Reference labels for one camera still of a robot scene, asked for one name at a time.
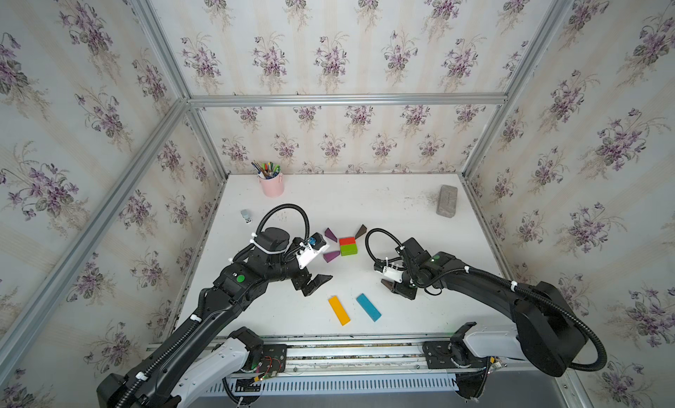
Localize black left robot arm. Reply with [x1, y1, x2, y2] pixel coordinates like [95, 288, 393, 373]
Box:
[97, 227, 330, 407]

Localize grey board eraser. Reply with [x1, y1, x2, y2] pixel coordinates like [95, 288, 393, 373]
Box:
[436, 185, 458, 218]

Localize pink pen holder cup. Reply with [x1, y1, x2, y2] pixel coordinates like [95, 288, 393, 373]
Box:
[258, 173, 285, 198]

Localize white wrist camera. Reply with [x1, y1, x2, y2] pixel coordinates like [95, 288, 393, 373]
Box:
[295, 232, 330, 269]
[374, 265, 404, 283]

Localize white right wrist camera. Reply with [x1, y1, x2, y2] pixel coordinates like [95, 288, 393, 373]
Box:
[374, 265, 404, 283]

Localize purple triangular wedge block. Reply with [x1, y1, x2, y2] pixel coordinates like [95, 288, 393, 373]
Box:
[324, 228, 339, 243]

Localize yellow rectangular block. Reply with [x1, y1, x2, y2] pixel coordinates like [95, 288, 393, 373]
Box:
[328, 295, 351, 326]

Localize coloured pens in cup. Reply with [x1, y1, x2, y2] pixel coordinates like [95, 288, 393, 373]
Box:
[251, 162, 281, 179]

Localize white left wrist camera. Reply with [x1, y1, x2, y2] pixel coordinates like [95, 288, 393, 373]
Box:
[295, 232, 330, 269]

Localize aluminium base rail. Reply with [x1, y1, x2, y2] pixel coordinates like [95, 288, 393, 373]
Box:
[174, 335, 542, 407]

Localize brown triangular wedge block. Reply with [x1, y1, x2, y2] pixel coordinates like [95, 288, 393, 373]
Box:
[354, 224, 367, 239]

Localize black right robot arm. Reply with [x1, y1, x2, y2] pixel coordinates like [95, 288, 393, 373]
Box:
[396, 238, 606, 377]

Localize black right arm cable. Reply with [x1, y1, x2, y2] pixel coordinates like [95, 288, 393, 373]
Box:
[365, 228, 608, 372]

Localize blue rectangular block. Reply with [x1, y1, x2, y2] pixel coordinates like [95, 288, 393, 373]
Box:
[356, 294, 381, 322]

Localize red cube block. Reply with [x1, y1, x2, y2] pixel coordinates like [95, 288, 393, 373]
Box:
[339, 237, 356, 246]

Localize green cube block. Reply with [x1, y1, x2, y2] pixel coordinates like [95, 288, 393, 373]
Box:
[340, 244, 358, 257]

